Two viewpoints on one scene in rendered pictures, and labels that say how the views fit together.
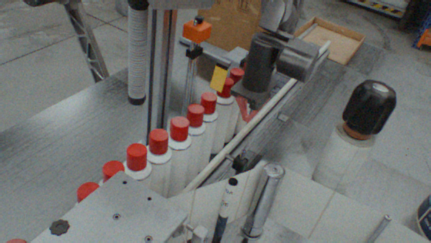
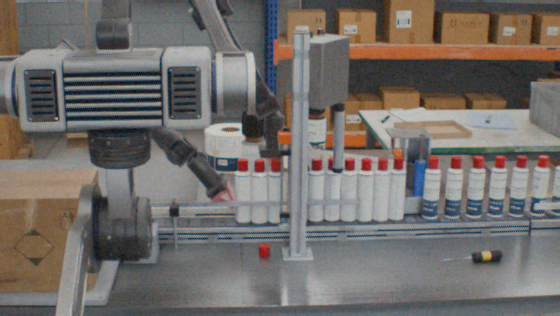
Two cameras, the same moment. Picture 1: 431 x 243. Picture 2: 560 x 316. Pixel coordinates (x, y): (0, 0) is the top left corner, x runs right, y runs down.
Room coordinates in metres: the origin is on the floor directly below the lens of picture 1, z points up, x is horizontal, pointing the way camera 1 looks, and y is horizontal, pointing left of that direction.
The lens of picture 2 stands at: (1.67, 1.91, 1.76)
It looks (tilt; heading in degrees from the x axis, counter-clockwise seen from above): 17 degrees down; 242
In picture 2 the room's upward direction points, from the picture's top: straight up
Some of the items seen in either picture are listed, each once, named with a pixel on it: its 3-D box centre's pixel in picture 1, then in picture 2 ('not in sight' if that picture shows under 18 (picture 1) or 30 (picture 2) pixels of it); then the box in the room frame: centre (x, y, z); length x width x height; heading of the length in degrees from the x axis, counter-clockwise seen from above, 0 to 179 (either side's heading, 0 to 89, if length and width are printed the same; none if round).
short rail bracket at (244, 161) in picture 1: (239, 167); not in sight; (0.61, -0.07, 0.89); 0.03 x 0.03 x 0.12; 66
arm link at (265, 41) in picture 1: (266, 51); (275, 122); (0.64, -0.06, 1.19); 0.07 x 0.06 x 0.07; 67
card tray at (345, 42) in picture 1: (328, 38); not in sight; (1.56, -0.41, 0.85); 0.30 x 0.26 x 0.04; 156
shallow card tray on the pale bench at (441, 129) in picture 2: not in sight; (432, 129); (-0.68, -0.84, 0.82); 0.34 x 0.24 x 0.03; 163
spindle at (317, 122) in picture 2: not in sight; (314, 125); (0.25, -0.47, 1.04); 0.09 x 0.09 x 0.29
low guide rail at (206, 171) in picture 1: (274, 100); (189, 210); (0.90, -0.15, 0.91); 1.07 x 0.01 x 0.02; 156
